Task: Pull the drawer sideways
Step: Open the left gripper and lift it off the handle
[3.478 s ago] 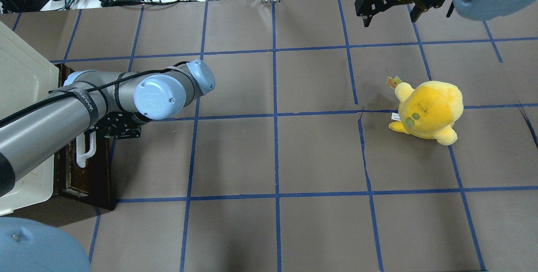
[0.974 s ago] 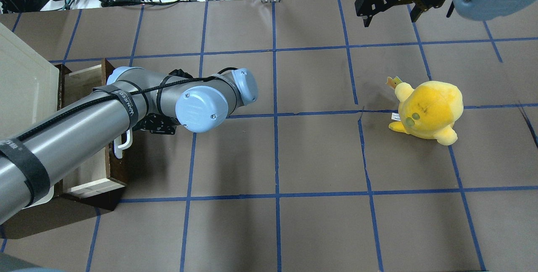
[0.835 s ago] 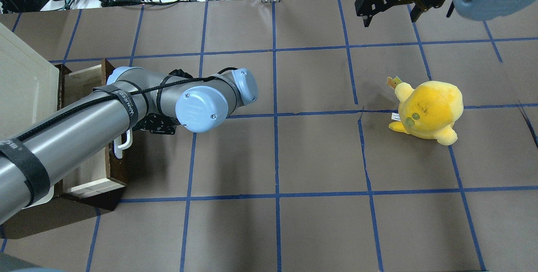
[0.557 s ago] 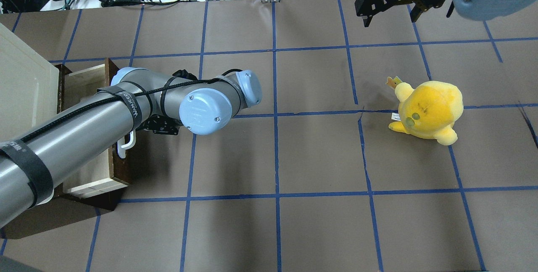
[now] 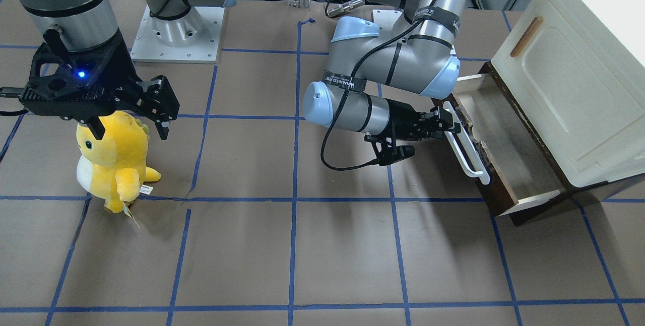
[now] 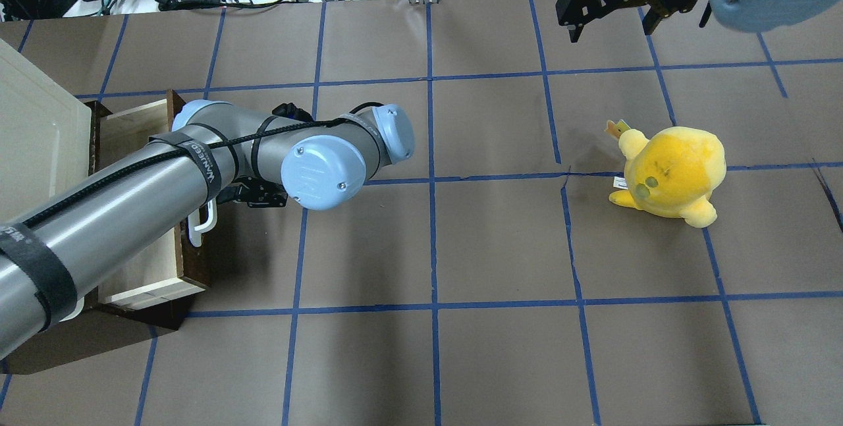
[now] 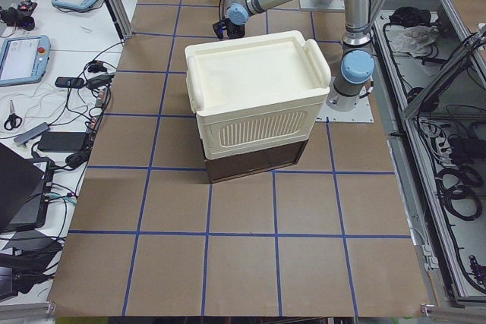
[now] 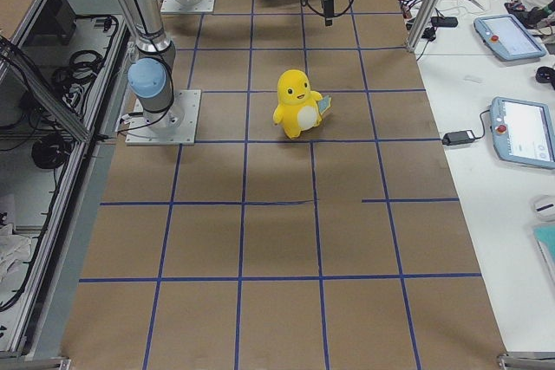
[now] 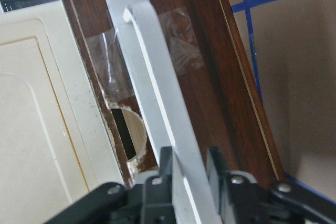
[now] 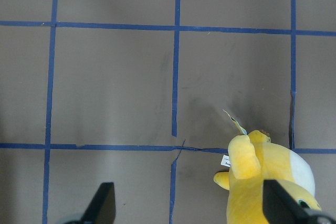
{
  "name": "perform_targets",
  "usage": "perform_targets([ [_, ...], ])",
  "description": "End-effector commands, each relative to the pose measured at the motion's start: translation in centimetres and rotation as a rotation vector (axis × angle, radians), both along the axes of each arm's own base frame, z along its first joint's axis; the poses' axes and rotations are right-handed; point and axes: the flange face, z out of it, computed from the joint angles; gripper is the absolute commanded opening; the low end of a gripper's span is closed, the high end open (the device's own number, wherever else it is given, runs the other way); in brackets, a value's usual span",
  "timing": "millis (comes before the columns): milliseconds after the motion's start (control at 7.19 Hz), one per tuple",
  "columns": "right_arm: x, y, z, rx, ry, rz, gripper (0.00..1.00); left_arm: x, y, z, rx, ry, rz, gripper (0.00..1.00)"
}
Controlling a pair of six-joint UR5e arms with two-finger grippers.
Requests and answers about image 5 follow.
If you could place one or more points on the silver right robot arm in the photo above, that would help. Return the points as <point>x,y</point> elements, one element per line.
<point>65,3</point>

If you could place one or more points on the wooden drawer with white handle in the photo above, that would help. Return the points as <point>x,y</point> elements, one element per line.
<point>495,149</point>

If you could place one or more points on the cream plastic drawer cabinet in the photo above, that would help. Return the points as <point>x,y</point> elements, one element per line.
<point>575,67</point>

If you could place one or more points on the dark brown wooden base box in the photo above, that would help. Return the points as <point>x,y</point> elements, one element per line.
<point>587,194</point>

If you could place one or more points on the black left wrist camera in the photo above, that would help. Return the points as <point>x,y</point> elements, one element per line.
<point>387,152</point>

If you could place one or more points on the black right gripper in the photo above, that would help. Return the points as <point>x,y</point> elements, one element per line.
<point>160,100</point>

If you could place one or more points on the yellow plush toy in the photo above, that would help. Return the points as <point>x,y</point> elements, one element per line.
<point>115,167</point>

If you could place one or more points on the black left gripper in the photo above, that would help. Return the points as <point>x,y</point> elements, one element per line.
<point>401,116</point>

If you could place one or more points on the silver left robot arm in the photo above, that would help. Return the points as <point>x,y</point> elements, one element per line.
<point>339,98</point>

